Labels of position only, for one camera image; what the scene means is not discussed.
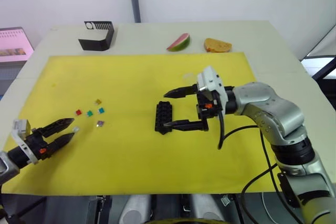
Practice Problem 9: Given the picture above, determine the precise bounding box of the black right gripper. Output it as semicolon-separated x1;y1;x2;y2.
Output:
162;84;224;132

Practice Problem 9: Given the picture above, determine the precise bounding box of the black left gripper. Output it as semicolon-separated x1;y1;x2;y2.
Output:
25;118;77;162

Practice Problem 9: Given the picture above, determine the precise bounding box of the black fuse box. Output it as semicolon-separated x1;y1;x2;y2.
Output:
154;100;174;136

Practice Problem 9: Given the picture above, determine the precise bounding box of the toy watermelon slice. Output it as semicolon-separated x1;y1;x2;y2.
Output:
166;33;191;52

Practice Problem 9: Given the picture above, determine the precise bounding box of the yellow table mat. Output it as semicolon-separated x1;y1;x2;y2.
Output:
1;52;279;196

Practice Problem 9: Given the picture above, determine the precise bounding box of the toy bread slice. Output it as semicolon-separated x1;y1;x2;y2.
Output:
204;37;233;53

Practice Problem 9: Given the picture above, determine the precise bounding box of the black bent metal stand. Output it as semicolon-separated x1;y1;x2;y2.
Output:
77;20;115;52

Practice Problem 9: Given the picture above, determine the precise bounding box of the grey rounded shape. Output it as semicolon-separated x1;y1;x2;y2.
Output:
190;194;226;224
121;195;152;224

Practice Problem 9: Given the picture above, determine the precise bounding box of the dark framed side table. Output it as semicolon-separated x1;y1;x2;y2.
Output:
300;21;336;81

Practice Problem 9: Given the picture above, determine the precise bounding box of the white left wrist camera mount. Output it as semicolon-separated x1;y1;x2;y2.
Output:
11;119;39;165

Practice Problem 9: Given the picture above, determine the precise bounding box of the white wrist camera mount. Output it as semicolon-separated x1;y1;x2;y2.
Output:
196;66;229;112
11;119;39;165

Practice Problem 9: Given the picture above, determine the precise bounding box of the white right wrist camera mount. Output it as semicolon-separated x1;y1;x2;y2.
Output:
196;66;229;112

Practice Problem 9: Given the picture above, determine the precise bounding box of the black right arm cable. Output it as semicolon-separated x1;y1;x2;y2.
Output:
216;110;302;224

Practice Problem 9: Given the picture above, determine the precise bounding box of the thin white cable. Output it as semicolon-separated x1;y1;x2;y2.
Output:
261;191;279;220

